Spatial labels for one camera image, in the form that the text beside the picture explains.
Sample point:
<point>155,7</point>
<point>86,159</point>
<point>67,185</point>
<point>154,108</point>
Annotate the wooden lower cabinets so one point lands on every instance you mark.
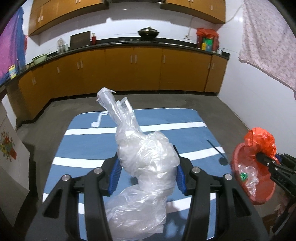
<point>119,69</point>

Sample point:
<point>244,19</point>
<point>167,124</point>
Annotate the red plastic waste basket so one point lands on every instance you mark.
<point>264,189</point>

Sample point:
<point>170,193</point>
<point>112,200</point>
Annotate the blue striped table cloth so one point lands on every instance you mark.
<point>90,139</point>

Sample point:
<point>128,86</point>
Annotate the dark green plastic bag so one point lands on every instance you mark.
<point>243,176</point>

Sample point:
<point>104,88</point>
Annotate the glass jar with bag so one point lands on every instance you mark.
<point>62,46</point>

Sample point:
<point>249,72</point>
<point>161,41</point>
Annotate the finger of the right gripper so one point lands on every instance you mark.
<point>286,159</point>
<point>266,165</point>

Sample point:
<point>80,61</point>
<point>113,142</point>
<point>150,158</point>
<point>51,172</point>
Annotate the red bottle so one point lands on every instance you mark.
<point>93,39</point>

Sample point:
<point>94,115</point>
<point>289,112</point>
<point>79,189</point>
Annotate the pink floral hanging cloth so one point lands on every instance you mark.
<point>268,43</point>

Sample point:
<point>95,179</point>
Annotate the yellow detergent bottle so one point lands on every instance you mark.
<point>12,71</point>

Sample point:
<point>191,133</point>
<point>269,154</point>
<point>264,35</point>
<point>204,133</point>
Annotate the dark cutting board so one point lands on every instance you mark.
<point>80,40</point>

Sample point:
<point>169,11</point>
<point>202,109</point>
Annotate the black counter top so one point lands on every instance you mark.
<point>121,42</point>

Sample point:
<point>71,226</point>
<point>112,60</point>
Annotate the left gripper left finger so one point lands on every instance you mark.
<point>58,216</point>

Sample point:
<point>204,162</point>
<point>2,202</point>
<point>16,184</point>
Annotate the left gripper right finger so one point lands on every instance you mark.
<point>235,216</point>

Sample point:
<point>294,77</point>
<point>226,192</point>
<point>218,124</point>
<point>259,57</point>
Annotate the flower wall sticker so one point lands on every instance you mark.
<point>7,147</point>

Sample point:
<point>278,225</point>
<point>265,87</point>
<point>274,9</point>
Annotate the clear plastic bag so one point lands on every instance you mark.
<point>139,211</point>

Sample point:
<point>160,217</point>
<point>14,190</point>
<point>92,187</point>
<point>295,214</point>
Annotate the green basin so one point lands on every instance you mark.
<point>39,59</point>

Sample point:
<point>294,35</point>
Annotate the red bag back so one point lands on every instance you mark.
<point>259,140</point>

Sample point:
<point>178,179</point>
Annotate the wooden cabinets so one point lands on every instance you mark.
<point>47,14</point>
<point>119,69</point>

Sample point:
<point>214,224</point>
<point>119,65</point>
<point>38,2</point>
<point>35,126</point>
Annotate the bubble wrap sheet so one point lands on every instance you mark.
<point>252,181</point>

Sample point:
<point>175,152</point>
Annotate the wooden upper cabinets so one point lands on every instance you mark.
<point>47,14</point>

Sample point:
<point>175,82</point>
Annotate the black wok with lid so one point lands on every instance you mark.
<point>148,34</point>

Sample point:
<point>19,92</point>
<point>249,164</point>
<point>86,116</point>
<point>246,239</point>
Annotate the purple blue hanging cloth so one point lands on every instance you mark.
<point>13,48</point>

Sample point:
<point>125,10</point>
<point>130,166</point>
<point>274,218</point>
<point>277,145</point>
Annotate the red bag covered appliance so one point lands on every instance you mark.
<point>207,39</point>

